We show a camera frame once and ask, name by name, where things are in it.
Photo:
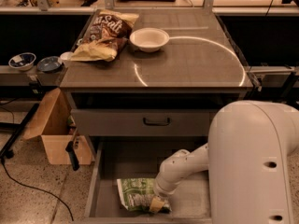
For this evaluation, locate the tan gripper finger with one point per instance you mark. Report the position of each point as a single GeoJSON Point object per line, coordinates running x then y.
{"type": "Point", "coordinates": [156, 204]}

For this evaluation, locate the green jalapeno chip bag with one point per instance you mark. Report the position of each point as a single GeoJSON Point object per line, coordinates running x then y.
{"type": "Point", "coordinates": [136, 194]}

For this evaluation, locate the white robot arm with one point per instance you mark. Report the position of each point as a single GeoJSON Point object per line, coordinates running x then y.
{"type": "Point", "coordinates": [246, 158]}

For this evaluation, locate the grey open middle drawer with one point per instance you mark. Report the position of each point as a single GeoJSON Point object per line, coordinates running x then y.
{"type": "Point", "coordinates": [141, 158]}

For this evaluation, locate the grey top drawer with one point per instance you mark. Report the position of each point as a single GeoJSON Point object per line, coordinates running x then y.
{"type": "Point", "coordinates": [127, 123]}

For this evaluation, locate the grey drawer cabinet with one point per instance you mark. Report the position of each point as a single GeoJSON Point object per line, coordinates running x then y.
{"type": "Point", "coordinates": [197, 70]}

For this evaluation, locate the brown sea salt chip bag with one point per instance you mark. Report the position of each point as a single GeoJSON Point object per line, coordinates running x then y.
{"type": "Point", "coordinates": [106, 37]}

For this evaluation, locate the cardboard box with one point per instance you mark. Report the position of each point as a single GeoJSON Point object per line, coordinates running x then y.
{"type": "Point", "coordinates": [50, 123]}

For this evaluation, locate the white paper bowl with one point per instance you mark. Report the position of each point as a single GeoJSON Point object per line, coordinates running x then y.
{"type": "Point", "coordinates": [149, 39]}

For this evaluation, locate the small white cup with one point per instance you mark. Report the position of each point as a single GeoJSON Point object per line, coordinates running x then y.
{"type": "Point", "coordinates": [66, 58]}

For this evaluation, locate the dark blue bowl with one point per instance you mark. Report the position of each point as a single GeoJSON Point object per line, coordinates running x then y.
{"type": "Point", "coordinates": [49, 64]}

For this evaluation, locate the black drawer handle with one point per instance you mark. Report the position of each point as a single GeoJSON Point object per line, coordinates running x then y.
{"type": "Point", "coordinates": [149, 122]}

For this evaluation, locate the black handled tool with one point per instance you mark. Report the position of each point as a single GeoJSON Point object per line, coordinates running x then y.
{"type": "Point", "coordinates": [71, 152]}

